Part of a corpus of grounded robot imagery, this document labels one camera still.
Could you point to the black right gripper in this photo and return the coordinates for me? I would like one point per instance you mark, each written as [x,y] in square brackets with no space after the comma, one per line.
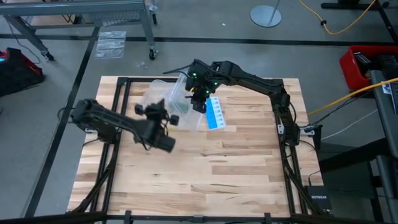
[202,91]

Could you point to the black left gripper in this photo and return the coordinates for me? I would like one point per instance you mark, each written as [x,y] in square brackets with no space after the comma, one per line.
[155,113]

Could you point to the clear plastic storage container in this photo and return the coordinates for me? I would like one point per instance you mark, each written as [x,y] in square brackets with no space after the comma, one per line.
[155,93]

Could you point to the blue white pill organizer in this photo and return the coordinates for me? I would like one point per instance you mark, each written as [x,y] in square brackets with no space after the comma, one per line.
[215,112]

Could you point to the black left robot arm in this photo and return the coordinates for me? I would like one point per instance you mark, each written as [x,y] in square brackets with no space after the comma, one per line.
[112,123]

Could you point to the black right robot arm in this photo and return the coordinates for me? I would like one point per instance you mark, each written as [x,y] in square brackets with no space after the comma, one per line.
[264,90]

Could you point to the clear plastic sheet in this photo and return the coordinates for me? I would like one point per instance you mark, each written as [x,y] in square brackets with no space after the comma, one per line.
[110,45]

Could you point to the round grey stand base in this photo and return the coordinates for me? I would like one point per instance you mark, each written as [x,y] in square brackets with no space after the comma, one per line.
[265,15]

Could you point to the grey metal cart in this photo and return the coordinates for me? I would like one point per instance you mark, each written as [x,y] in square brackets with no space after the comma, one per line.
[77,7]

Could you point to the black and red bag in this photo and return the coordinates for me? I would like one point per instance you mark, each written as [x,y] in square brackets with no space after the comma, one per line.
[18,74]

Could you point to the red plastic bin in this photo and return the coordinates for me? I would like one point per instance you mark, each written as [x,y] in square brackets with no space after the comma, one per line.
[351,71]

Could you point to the grey metal stand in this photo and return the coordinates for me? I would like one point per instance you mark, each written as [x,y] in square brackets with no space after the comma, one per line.
[385,124]

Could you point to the black metal floor stand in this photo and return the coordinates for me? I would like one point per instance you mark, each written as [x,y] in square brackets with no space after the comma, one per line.
[384,15]

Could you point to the black metal table frame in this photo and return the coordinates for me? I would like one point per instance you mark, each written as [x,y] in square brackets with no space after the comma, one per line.
[199,81]

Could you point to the black Netgear network switch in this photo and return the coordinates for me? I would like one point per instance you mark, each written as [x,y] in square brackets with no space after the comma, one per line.
[318,197]

